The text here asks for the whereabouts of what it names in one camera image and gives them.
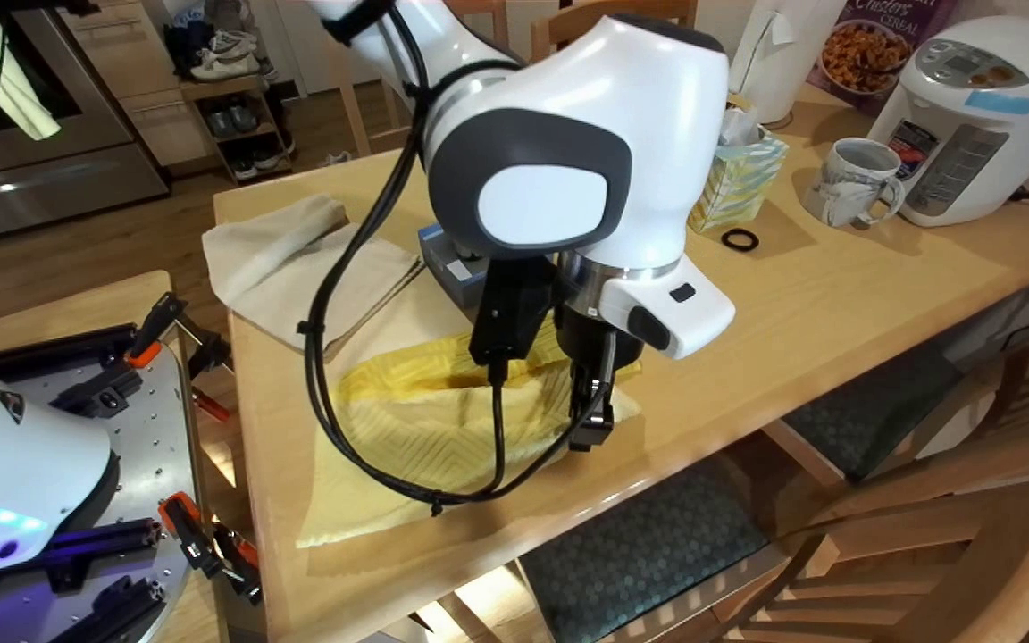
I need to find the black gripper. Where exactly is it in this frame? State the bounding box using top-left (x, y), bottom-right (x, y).
top-left (554, 288), bottom-right (651, 454)

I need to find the yellow towel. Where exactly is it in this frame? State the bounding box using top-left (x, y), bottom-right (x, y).
top-left (292, 323), bottom-right (651, 552)

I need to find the wooden chair with dark cushion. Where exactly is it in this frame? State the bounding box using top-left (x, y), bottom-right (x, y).
top-left (763, 303), bottom-right (1029, 494)
top-left (513, 458), bottom-right (1029, 643)

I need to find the grey blue shallow box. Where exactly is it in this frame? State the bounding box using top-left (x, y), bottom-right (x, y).
top-left (416, 220), bottom-right (492, 320)

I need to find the patterned tissue box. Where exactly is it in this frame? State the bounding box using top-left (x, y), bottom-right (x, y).
top-left (690, 102), bottom-right (791, 236)

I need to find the white mug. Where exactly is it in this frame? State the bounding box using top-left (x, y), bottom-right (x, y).
top-left (808, 134), bottom-right (907, 233)

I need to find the beige cloth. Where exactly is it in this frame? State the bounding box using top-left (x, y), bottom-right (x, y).
top-left (199, 191), bottom-right (429, 354)

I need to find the orange black clamp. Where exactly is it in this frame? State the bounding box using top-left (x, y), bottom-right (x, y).
top-left (186, 384), bottom-right (241, 432)
top-left (52, 292), bottom-right (192, 421)
top-left (155, 489), bottom-right (266, 608)

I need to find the grey robot mounting plate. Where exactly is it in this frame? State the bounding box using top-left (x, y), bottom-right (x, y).
top-left (0, 316), bottom-right (235, 643)

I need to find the purple cereal box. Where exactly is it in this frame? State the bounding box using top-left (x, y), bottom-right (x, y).
top-left (814, 0), bottom-right (963, 105)

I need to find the wooden shoe rack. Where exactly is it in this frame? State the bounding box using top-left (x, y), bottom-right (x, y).
top-left (164, 0), bottom-right (305, 185)

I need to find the white electric water boiler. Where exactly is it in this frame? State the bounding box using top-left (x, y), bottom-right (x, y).
top-left (869, 14), bottom-right (1029, 227)

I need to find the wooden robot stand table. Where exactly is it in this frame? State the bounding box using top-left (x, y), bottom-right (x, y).
top-left (0, 270), bottom-right (242, 643)

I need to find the stainless steel appliance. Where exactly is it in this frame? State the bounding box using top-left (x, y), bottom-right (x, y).
top-left (0, 0), bottom-right (173, 242)

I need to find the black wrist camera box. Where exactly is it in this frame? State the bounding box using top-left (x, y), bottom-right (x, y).
top-left (467, 254), bottom-right (561, 373)

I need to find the black rubber ring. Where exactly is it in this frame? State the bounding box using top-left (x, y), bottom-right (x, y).
top-left (719, 225), bottom-right (764, 255)

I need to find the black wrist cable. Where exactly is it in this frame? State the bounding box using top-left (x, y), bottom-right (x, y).
top-left (298, 8), bottom-right (591, 516)

